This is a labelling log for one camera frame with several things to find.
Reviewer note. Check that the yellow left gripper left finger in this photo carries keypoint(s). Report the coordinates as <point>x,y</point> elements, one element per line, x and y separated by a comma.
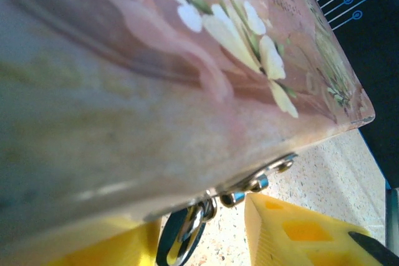
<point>124,241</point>

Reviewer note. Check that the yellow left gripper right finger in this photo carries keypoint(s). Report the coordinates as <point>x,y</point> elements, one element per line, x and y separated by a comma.
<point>296,235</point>

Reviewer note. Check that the metal keyring clip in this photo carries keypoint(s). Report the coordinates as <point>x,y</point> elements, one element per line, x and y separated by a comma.
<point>177,241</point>

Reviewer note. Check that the pink illustrated tin box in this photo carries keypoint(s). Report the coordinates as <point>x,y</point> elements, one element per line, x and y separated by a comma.
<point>156,76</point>

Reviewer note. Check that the aluminium side rail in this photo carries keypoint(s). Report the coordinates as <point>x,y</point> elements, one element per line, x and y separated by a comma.
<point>393,216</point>

